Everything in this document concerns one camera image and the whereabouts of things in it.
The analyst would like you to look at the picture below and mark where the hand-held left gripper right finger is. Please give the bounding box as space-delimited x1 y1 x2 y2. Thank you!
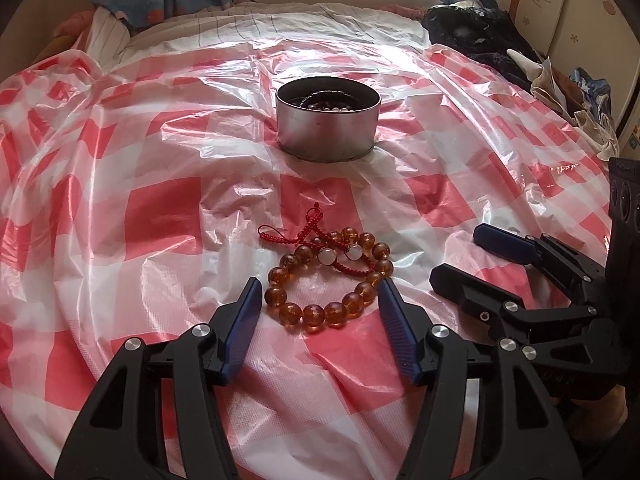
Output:
377 277 583 480

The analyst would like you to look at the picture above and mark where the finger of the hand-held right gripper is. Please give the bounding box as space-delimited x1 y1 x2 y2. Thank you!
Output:
473 223 608 307
429 263 601 348

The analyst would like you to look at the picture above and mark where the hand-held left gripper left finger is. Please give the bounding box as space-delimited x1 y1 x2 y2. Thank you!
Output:
54 276 263 480

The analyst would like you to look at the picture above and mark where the amber bead bracelet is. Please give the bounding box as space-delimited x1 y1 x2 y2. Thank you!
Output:
264 227 395 334

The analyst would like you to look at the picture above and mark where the red cord bracelet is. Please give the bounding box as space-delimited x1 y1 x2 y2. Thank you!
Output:
258 203 382 277

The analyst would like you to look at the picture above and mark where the round metal tin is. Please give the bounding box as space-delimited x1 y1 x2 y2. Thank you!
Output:
276 76 381 163

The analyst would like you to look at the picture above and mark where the person's right hand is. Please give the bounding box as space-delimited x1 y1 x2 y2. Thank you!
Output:
570 389 628 443

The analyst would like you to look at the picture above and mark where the blue patterned cloth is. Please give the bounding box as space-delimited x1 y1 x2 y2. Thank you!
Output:
570 67 614 122

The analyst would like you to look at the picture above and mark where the red checked plastic sheet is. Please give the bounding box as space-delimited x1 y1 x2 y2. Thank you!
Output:
0 42 615 480

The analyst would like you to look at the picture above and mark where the pile of dark clothes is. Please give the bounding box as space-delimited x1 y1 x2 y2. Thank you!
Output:
421 4 532 88
487 0 640 126

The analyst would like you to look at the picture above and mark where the white bed sheet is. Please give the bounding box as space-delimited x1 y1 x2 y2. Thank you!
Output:
121 1 432 63

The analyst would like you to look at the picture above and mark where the striped white pillow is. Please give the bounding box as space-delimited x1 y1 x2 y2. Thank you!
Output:
84 6 132 70

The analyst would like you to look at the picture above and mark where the orange cloth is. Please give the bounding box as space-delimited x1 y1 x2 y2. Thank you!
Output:
51 9 97 47

